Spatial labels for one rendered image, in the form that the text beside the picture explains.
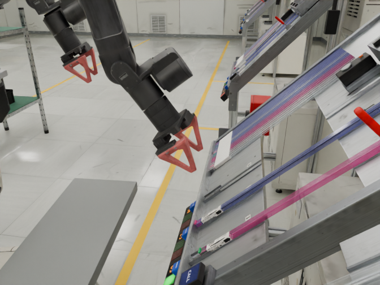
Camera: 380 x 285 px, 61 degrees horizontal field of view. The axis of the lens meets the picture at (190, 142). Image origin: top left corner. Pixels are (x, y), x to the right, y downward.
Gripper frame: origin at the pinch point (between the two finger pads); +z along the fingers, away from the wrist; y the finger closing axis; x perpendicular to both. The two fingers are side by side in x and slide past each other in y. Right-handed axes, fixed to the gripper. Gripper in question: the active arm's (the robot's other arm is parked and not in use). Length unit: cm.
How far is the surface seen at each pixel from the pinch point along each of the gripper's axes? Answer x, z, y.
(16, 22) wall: 566, -349, 838
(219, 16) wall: 81, -18, 860
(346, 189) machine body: -20, 51, 40
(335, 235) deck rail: -19.4, 14.4, -20.6
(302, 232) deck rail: -15.7, 11.8, -20.6
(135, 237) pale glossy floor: 90, 47, 70
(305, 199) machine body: -8, 42, 32
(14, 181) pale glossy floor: 172, -14, 110
